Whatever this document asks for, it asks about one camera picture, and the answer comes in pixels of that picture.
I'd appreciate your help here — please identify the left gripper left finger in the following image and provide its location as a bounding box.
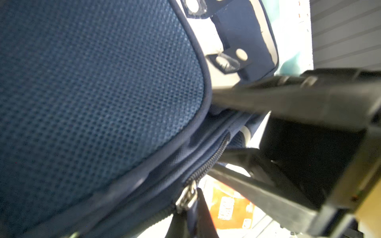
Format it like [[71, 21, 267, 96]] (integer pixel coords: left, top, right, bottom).
[[208, 148, 324, 237]]

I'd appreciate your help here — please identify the red paper box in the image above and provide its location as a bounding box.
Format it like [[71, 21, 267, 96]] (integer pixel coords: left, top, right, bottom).
[[204, 178, 255, 230]]

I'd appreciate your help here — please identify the navy blue student backpack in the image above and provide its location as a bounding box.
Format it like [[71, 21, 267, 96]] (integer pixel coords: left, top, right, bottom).
[[1, 1, 278, 238]]

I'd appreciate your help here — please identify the light teal pencil pouch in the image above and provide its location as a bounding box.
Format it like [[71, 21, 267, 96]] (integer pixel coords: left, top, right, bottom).
[[263, 1, 308, 75]]

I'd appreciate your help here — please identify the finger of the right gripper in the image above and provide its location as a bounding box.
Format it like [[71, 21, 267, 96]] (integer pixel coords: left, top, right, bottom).
[[165, 212, 189, 238], [195, 188, 219, 238]]

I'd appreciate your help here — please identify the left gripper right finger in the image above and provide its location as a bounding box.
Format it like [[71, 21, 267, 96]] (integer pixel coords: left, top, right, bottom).
[[212, 68, 381, 131]]

